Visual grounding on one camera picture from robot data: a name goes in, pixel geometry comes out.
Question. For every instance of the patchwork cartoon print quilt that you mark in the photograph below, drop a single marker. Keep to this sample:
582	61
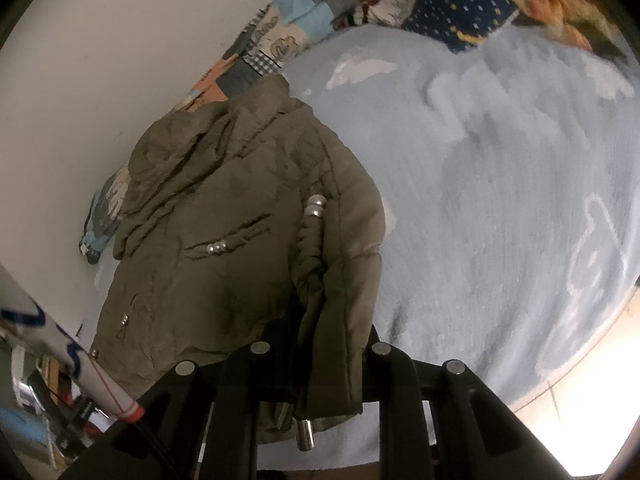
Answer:
300	15

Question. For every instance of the cluttered shelf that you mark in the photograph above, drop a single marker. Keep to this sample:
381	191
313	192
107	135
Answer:
45	410

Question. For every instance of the white and red printed cloth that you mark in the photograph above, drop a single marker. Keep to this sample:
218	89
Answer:
395	5

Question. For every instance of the light blue cloud print bedsheet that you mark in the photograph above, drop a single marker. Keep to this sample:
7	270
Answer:
500	210

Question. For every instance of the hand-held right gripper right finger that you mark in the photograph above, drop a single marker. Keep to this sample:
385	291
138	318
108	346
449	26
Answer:
395	400

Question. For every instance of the white pole with blue print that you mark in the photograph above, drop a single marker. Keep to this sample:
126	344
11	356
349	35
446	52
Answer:
50	340

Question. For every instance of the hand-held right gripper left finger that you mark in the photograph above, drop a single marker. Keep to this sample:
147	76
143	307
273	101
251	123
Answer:
240	400

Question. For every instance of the orange patterned cloth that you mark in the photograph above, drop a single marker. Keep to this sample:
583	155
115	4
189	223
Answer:
555	0

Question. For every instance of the olive green hooded puffer jacket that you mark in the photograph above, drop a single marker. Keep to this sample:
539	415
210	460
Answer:
210	240

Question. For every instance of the navy dotted blanket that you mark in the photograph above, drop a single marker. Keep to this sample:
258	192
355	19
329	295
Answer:
465	10

